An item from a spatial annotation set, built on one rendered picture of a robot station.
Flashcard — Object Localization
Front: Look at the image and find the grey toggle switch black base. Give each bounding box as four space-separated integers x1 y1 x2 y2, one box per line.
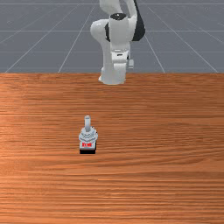
78 115 99 155

